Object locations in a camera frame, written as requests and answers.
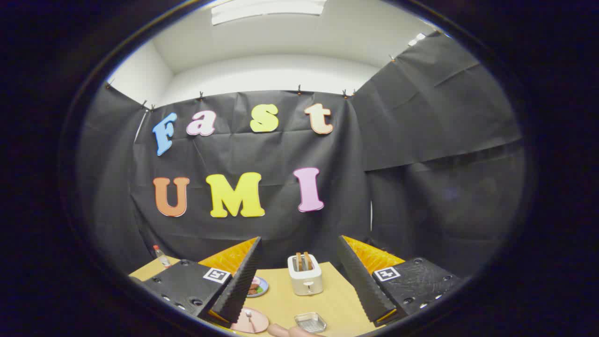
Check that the black backdrop cloth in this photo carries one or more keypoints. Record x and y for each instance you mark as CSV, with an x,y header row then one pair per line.
x,y
281,154

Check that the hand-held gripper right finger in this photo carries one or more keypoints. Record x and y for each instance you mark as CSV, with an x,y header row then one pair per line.
x,y
365,285

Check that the ceiling light panel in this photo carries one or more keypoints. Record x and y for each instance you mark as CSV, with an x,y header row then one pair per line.
x,y
266,10

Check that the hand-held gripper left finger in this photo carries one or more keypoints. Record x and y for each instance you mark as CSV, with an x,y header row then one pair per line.
x,y
238,285

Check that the blue food plate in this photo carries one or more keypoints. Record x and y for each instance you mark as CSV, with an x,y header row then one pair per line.
x,y
262,286

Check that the white toaster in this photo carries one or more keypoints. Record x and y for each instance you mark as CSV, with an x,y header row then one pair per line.
x,y
306,282

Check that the pink plate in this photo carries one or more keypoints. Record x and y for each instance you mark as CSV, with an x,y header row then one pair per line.
x,y
260,323

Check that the small clear bottle red label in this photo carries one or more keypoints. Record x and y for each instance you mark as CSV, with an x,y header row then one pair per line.
x,y
162,256

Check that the perforated metal basket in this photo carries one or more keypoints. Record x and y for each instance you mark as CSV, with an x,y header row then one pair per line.
x,y
310,323

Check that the brown toast slice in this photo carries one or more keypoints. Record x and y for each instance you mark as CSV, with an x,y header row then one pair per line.
x,y
298,262
307,261

